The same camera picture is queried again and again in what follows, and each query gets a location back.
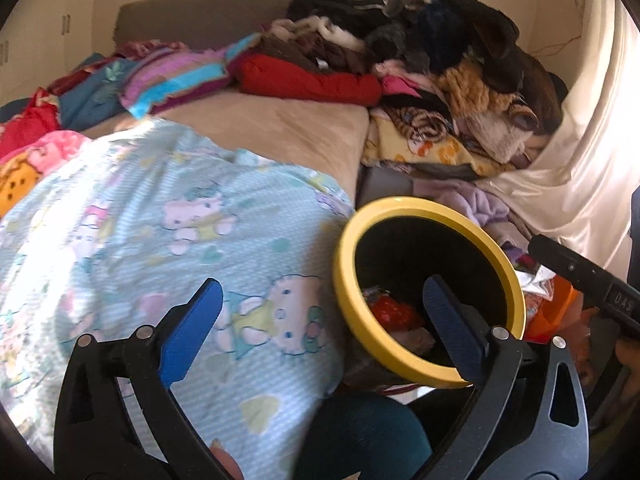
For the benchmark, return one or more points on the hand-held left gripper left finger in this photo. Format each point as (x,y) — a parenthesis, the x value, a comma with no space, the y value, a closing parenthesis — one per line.
(192,332)

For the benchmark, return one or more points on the black jacket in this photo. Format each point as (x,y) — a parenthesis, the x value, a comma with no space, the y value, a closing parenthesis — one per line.
(335,0)

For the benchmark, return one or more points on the dark brown dotted garment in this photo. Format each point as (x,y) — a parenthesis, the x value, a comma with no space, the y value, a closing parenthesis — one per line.
(320,57)

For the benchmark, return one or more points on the beige bed sheet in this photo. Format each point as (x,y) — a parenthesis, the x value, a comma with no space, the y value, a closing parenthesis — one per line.
(280,135)

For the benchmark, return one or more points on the brown plush garment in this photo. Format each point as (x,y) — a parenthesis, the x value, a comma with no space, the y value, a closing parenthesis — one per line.
(542,90)

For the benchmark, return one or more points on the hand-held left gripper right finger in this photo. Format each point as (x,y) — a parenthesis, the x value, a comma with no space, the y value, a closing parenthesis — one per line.
(452,330)

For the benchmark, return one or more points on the tiger striped cloth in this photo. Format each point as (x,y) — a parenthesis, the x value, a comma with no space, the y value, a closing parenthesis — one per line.
(425,125)

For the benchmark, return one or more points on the cream curtain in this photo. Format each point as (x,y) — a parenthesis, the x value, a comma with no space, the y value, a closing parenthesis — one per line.
(590,160)

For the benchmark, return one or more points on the orange plastic bag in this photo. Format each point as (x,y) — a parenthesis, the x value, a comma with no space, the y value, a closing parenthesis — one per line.
(555,310)

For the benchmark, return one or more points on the white fluffy garment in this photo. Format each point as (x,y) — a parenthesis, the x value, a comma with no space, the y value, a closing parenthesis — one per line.
(500,135)

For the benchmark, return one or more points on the grey headboard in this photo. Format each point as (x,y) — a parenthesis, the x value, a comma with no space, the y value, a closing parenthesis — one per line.
(200,15)

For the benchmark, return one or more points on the cream glossy wardrobe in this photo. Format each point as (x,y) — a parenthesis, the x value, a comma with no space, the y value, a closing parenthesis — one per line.
(45,50)

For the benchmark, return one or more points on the dark blue fuzzy garment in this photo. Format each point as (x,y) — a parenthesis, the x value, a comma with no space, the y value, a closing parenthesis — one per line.
(447,35)

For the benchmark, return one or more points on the maroon floral blanket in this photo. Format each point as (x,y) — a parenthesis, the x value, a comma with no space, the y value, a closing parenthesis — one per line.
(75,77)

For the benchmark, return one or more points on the black fleece garment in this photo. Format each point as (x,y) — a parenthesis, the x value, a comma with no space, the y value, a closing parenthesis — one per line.
(490,25)

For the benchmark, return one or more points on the grey speckled garment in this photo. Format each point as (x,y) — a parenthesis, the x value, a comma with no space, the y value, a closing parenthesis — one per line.
(395,40)

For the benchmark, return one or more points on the yellow fuzzy garment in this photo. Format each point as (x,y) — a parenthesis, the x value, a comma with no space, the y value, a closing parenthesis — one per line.
(470,87)

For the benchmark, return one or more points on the red pillow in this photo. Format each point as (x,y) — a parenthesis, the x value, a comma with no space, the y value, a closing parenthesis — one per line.
(310,82)

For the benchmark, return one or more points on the purple blue striped blanket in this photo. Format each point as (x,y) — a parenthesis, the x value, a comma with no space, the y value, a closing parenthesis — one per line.
(185,80)

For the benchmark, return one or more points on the pink cloth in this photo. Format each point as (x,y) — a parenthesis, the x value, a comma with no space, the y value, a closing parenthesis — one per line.
(405,80)

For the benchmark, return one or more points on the teal pants leg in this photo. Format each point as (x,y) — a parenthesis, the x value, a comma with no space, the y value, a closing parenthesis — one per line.
(365,440)

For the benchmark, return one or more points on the black yellow-rimmed trash bin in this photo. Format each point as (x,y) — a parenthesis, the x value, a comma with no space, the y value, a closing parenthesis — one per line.
(345,280)

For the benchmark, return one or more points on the red foil wrapper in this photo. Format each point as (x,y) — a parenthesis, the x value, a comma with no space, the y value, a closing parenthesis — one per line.
(395,312)

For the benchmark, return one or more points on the yellow cartoon blanket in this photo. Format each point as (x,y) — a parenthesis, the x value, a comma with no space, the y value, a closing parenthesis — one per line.
(440,157)

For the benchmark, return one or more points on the purple fleece cloth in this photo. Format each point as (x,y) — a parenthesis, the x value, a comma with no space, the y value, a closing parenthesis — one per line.
(475,205)

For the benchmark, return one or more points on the cream white garment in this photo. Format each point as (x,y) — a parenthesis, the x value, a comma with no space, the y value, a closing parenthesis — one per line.
(310,32)

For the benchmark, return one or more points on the red floral blanket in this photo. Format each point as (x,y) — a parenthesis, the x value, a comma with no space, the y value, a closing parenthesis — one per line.
(30,125)

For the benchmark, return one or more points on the pink cartoon blanket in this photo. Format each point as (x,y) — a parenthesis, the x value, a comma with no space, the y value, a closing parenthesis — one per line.
(35,165)

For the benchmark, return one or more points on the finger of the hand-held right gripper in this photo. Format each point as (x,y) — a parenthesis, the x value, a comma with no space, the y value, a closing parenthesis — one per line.
(565,265)

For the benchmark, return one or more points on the light blue cartoon quilt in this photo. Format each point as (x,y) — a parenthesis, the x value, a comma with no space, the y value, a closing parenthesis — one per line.
(150,240)

